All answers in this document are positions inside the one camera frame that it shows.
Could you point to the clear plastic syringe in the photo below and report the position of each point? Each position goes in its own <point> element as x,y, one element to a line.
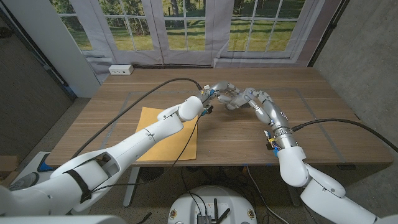
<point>239,101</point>

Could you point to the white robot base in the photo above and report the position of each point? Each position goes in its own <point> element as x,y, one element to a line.
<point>192,205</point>

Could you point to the grey electronics module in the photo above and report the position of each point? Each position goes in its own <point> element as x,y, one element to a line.
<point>203,219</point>

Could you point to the white power strip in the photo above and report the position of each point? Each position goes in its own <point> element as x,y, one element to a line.
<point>120,69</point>

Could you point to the white table leg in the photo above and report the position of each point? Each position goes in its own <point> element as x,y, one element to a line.
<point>132,186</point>

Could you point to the white upright panel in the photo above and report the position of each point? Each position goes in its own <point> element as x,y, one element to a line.
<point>56,46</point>

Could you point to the printed window backdrop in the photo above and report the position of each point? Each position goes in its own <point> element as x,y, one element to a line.
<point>214,37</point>

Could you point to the grey table leg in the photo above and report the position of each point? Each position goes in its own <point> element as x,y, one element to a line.
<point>292,191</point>

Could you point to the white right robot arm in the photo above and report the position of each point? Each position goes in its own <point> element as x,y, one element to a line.
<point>292,168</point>

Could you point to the yellow manila envelope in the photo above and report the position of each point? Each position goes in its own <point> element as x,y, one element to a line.
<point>178,143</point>

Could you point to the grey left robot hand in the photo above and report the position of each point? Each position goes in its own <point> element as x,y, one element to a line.
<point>222,87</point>

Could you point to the upright black antenna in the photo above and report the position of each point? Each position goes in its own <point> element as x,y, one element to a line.
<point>215,208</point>

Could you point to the black round fan base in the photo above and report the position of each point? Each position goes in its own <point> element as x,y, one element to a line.
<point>151,174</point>

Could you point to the slanted black antenna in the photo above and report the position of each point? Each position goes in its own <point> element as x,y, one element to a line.
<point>224,214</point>

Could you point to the black backdrop stand pole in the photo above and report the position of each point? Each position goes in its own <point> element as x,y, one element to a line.
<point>329,31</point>

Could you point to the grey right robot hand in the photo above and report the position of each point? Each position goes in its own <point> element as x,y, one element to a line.
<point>276,113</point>

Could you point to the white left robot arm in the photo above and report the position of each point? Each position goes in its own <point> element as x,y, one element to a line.
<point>140,140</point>

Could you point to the white grey sneaker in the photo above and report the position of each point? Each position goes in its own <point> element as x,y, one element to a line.
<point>25,181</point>

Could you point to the brown cardboard box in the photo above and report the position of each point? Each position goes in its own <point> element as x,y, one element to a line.
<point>7,168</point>

